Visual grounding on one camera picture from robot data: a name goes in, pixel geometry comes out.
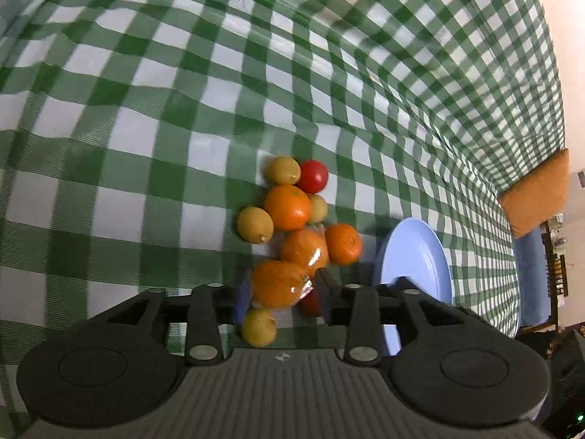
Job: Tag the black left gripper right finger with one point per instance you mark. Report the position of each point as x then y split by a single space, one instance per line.
356 308

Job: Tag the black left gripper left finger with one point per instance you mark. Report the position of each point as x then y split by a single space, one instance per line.
209 307

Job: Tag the red tomato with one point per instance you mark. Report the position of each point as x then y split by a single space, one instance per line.
314 177
309 304

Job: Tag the yellow lemon bottom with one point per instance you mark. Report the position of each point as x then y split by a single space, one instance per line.
259 328

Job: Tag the bare orange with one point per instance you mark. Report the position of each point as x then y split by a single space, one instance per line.
344 244
288 206

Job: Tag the small yellow lemon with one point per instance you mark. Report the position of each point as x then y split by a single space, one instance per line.
319 209

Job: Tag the red tomato top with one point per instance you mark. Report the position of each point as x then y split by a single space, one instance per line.
314 177

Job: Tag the yellow lemon top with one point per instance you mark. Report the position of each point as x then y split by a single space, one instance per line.
283 170

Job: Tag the light blue plate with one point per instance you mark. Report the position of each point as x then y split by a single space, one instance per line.
412 251

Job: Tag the blue sofa seat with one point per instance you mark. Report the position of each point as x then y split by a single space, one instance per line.
530 257

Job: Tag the wooden chair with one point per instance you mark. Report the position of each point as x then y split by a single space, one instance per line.
556 281

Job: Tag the green white checkered cloth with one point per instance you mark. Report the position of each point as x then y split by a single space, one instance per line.
134 131

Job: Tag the orange cushion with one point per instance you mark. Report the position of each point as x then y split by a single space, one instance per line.
537 196

